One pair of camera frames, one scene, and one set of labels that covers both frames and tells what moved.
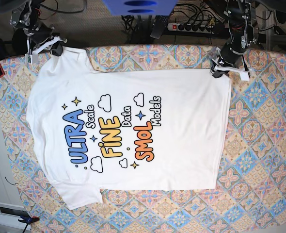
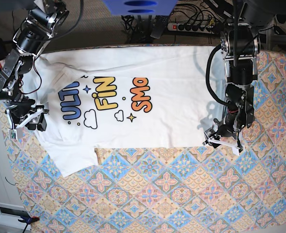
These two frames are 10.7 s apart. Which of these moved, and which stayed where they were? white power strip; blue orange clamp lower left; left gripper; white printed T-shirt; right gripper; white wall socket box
Moved: white printed T-shirt; left gripper; right gripper
Stayed: white power strip; white wall socket box; blue orange clamp lower left
